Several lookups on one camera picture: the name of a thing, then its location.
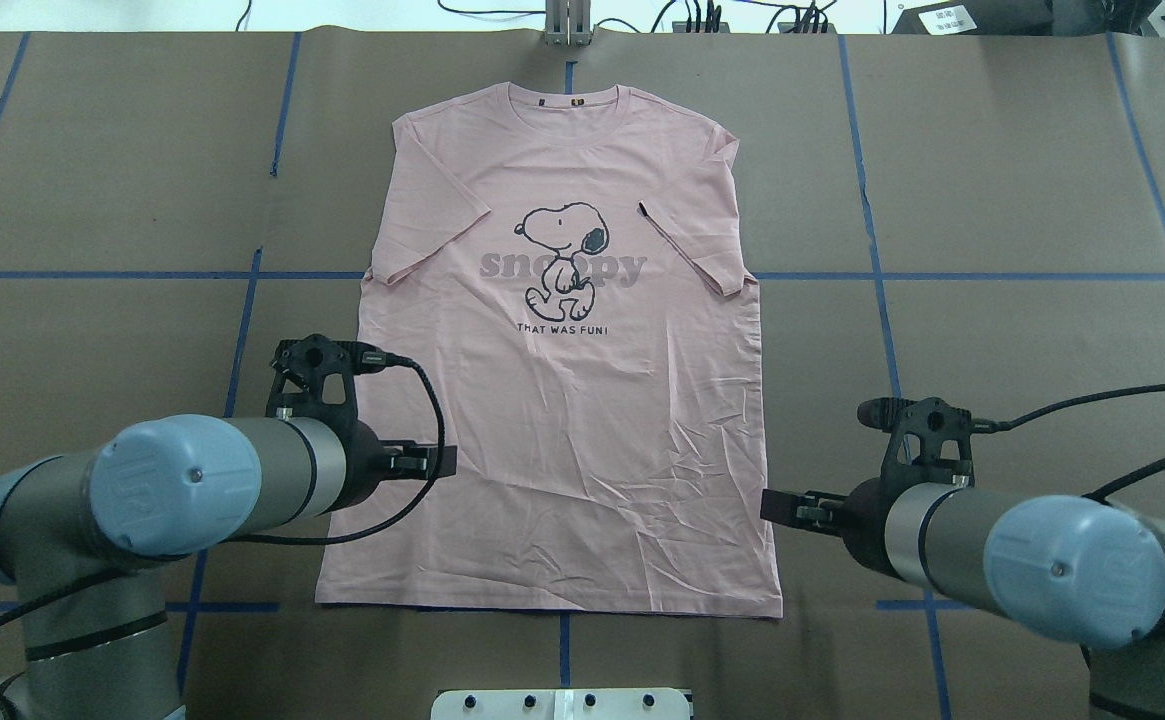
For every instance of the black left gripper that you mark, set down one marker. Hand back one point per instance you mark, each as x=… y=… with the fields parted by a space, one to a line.
x=364 y=462

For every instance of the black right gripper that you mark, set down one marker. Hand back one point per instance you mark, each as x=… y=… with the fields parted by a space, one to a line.
x=864 y=517

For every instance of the pink Snoopy t-shirt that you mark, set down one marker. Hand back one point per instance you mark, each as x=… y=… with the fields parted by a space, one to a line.
x=569 y=272

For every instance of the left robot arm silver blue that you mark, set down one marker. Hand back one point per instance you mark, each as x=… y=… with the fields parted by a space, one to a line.
x=83 y=538

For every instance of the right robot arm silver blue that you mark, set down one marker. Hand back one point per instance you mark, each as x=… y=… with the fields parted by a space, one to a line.
x=1065 y=567

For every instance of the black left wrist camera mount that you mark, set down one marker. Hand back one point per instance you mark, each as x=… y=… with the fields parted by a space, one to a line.
x=314 y=378

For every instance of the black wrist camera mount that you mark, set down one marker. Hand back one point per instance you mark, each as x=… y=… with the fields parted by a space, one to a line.
x=314 y=378
x=929 y=441

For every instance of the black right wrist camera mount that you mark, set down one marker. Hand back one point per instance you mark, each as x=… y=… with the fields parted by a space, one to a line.
x=929 y=441

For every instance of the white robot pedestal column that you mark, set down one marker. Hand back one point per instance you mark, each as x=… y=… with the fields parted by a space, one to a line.
x=565 y=703

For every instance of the aluminium frame post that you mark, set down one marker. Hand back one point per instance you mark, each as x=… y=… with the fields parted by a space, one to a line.
x=568 y=23

